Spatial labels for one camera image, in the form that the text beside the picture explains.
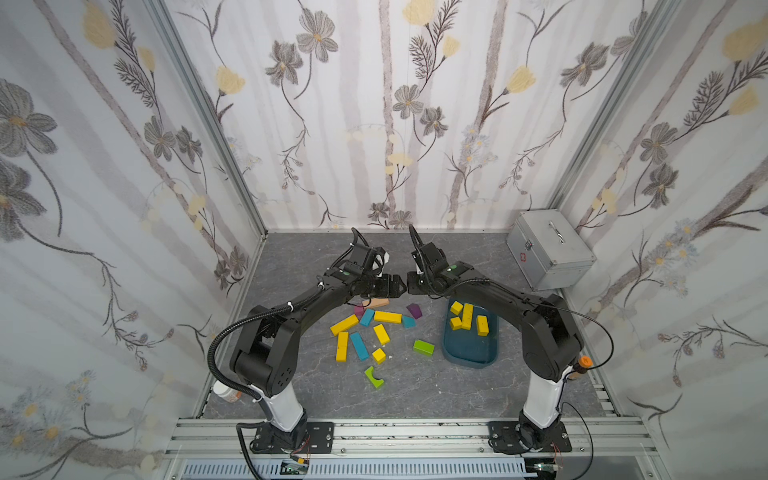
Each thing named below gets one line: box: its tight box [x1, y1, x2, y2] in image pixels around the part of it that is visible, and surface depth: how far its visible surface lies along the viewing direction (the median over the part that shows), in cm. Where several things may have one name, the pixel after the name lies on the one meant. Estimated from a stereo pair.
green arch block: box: [364, 366, 385, 388], surface depth 84 cm
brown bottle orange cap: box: [573, 355, 594, 374], surface depth 80 cm
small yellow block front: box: [372, 348, 387, 365], surface depth 88 cm
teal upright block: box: [360, 308, 375, 328], surface depth 97 cm
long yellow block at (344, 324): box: [330, 314, 359, 336], surface depth 96 cm
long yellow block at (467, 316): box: [461, 303, 474, 330], surface depth 95 cm
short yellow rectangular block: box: [476, 315, 489, 337], surface depth 93 cm
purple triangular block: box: [406, 303, 423, 320], surface depth 100 cm
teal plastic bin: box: [442, 297, 499, 369], surface depth 92 cm
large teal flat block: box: [350, 332, 370, 361], surface depth 90 cm
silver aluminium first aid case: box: [506, 209, 597, 291], surface depth 100 cm
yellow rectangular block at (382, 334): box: [373, 324, 390, 345], surface depth 94 cm
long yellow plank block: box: [374, 310, 403, 324], surface depth 98 cm
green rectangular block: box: [413, 339, 435, 357], surface depth 90 cm
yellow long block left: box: [335, 332, 349, 363], surface depth 90 cm
